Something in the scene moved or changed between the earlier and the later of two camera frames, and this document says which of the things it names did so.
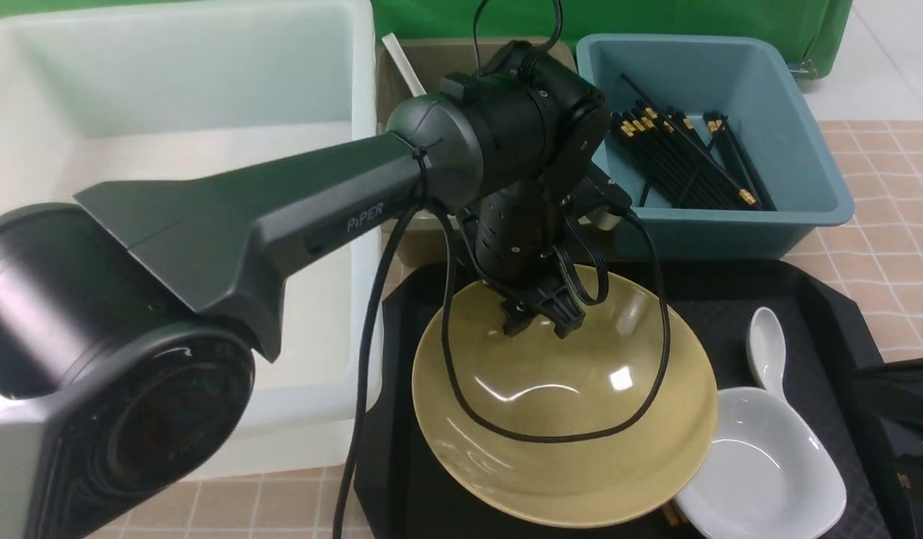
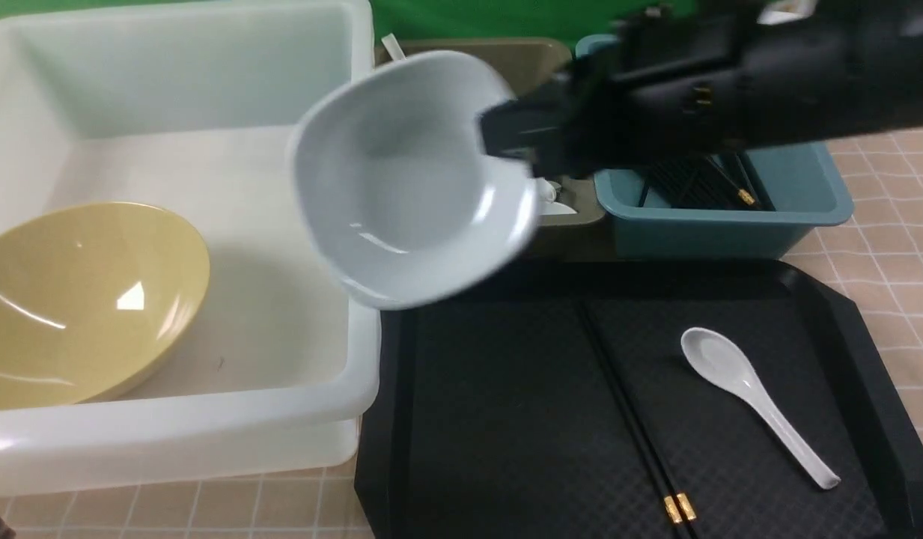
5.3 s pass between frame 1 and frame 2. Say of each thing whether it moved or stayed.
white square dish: moved
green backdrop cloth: stayed
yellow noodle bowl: moved
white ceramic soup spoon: moved
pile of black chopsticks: stayed
